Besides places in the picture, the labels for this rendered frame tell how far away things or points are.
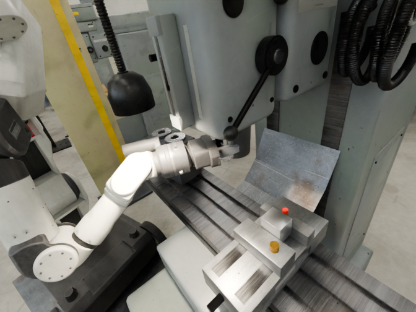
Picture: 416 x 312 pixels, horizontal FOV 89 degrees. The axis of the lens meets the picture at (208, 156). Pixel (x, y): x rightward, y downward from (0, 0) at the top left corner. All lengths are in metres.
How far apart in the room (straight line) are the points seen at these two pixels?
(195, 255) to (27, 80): 0.67
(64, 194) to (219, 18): 0.88
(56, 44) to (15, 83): 1.54
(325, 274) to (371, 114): 0.46
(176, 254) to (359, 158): 0.69
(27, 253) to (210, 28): 0.54
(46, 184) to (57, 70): 1.27
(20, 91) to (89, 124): 1.63
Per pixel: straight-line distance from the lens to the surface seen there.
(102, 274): 1.27
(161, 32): 0.43
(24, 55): 0.64
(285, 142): 0.93
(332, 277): 0.70
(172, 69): 0.43
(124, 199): 0.54
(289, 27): 0.51
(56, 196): 1.05
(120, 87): 0.37
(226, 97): 0.41
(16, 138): 0.56
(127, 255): 1.26
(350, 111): 0.79
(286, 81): 0.53
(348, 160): 0.85
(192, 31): 0.41
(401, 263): 2.04
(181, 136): 0.91
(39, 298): 1.67
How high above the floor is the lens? 1.53
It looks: 32 degrees down
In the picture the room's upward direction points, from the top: 10 degrees counter-clockwise
